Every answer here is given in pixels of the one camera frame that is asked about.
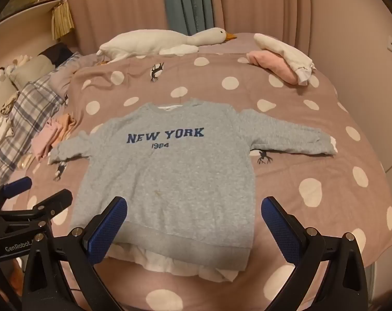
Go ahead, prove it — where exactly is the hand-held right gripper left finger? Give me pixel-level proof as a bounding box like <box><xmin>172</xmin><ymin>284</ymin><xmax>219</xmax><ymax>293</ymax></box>
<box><xmin>22</xmin><ymin>196</ymin><xmax>128</xmax><ymax>311</ymax></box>

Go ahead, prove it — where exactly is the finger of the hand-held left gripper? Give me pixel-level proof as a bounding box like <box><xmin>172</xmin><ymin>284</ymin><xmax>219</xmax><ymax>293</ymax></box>
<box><xmin>0</xmin><ymin>176</ymin><xmax>33</xmax><ymax>214</ymax></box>
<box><xmin>0</xmin><ymin>189</ymin><xmax>73</xmax><ymax>232</ymax></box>

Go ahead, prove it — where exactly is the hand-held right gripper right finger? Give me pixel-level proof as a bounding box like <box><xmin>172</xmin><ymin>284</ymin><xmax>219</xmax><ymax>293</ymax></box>
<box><xmin>261</xmin><ymin>196</ymin><xmax>369</xmax><ymax>311</ymax></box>

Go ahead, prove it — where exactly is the grey sweatshirt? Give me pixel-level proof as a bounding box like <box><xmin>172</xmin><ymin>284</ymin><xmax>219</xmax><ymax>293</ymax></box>
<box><xmin>48</xmin><ymin>99</ymin><xmax>338</xmax><ymax>282</ymax></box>

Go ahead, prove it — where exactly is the light pink clothes pile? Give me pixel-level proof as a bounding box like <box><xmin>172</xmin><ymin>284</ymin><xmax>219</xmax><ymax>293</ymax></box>
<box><xmin>32</xmin><ymin>118</ymin><xmax>65</xmax><ymax>161</ymax></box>

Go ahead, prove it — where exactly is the orange garment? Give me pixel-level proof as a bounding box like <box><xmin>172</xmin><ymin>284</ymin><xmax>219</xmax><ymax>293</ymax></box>
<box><xmin>52</xmin><ymin>113</ymin><xmax>77</xmax><ymax>146</ymax></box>

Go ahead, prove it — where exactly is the beige pillow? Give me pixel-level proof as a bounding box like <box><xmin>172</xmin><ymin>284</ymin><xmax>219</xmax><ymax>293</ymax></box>
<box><xmin>10</xmin><ymin>53</ymin><xmax>55</xmax><ymax>89</ymax></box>

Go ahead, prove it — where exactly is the lavender pillow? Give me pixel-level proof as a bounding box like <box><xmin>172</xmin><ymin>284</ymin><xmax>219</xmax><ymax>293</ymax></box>
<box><xmin>50</xmin><ymin>52</ymin><xmax>102</xmax><ymax>93</ymax></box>

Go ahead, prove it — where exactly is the dark cloth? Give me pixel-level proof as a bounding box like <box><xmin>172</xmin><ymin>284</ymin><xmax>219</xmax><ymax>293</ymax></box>
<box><xmin>40</xmin><ymin>43</ymin><xmax>76</xmax><ymax>67</ymax></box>

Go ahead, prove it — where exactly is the pink folded garment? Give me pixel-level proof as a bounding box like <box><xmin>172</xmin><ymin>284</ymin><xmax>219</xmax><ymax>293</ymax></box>
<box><xmin>247</xmin><ymin>50</ymin><xmax>300</xmax><ymax>85</ymax></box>

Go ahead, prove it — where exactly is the pink polka dot blanket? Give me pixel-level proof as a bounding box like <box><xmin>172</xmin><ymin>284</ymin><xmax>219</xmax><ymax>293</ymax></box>
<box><xmin>8</xmin><ymin>32</ymin><xmax>392</xmax><ymax>311</ymax></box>

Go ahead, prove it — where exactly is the straw tassel hanging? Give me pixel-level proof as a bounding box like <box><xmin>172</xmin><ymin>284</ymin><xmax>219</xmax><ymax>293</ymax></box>
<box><xmin>51</xmin><ymin>0</ymin><xmax>75</xmax><ymax>40</ymax></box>

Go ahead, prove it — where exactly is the white folded garment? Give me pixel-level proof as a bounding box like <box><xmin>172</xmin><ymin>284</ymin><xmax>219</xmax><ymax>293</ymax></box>
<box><xmin>253</xmin><ymin>33</ymin><xmax>316</xmax><ymax>85</ymax></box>

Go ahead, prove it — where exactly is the white goose plush toy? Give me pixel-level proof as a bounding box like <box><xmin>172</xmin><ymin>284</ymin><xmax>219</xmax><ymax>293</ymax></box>
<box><xmin>96</xmin><ymin>27</ymin><xmax>238</xmax><ymax>63</ymax></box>

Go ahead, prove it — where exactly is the pink curtain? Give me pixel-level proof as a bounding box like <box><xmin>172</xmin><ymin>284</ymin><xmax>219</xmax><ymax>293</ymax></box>
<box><xmin>65</xmin><ymin>0</ymin><xmax>316</xmax><ymax>55</ymax></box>

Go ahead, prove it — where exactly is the teal curtain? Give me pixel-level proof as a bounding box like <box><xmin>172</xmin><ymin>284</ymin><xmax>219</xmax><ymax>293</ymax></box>
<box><xmin>162</xmin><ymin>0</ymin><xmax>225</xmax><ymax>36</ymax></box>

